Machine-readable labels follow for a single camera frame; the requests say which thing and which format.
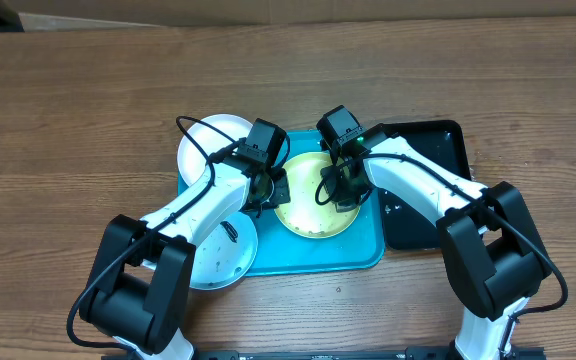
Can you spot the dark green sponge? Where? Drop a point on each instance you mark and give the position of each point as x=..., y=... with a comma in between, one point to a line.
x=346, y=205

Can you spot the light blue plate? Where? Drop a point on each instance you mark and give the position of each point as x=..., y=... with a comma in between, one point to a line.
x=226, y=254

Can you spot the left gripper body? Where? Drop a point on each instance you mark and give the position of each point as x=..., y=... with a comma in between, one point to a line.
x=275, y=191

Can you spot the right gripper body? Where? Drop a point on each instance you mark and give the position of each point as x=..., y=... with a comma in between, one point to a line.
x=342, y=187

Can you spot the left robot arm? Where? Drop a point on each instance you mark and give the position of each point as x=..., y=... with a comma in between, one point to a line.
x=135, y=297

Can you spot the black plastic tray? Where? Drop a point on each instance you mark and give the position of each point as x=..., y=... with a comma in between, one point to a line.
x=442, y=142

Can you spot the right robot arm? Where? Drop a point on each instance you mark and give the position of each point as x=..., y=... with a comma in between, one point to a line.
x=493, y=255

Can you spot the white plate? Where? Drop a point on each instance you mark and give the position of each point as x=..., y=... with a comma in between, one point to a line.
x=191, y=163

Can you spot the teal plastic tray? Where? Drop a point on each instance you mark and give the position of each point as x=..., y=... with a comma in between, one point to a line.
x=282, y=252

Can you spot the yellow green plate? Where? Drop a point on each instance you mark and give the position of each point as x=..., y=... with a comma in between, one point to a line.
x=302, y=215

